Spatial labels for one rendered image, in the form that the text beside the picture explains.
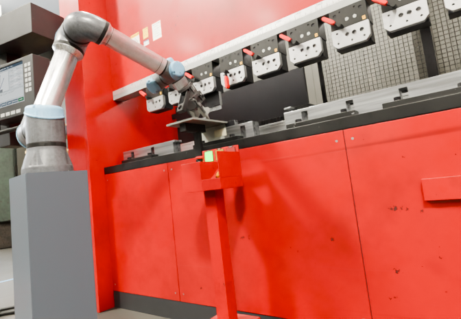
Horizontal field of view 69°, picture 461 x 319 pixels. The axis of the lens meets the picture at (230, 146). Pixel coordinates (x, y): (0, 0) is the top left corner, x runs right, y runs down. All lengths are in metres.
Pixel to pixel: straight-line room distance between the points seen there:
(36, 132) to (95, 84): 1.28
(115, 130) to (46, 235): 1.40
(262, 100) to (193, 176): 1.02
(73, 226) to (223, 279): 0.62
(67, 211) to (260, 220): 0.78
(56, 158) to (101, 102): 1.29
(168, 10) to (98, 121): 0.84
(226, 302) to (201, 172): 0.52
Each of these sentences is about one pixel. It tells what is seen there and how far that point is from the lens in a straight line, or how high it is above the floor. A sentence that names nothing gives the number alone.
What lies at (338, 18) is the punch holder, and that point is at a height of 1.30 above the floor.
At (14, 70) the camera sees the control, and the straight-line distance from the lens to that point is 2.56.
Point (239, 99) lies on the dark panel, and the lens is 2.38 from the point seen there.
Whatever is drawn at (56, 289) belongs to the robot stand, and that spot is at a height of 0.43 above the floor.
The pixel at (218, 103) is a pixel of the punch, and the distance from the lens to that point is 1.83.
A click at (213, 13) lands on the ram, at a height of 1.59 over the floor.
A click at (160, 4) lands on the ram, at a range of 2.28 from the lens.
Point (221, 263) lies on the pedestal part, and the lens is 1.44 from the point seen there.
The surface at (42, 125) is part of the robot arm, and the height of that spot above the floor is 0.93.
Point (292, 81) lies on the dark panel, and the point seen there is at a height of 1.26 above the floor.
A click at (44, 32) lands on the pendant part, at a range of 2.59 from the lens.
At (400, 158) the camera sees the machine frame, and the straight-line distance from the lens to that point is 1.29.
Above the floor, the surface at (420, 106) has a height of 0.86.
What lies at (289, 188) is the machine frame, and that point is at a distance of 1.43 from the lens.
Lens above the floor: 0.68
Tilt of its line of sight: 6 degrees up
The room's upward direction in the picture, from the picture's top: 7 degrees counter-clockwise
